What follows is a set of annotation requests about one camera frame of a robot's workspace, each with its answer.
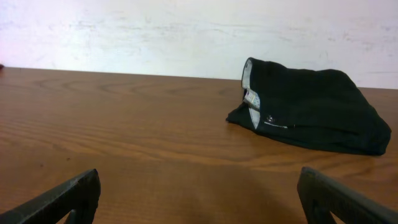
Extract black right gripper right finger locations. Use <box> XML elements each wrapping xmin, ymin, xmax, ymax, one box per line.
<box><xmin>297</xmin><ymin>167</ymin><xmax>397</xmax><ymax>224</ymax></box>

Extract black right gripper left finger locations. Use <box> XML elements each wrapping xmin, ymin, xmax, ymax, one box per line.
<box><xmin>1</xmin><ymin>169</ymin><xmax>101</xmax><ymax>223</ymax></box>

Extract folded black shorts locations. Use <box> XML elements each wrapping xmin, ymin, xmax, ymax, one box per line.
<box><xmin>226</xmin><ymin>58</ymin><xmax>391</xmax><ymax>156</ymax></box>

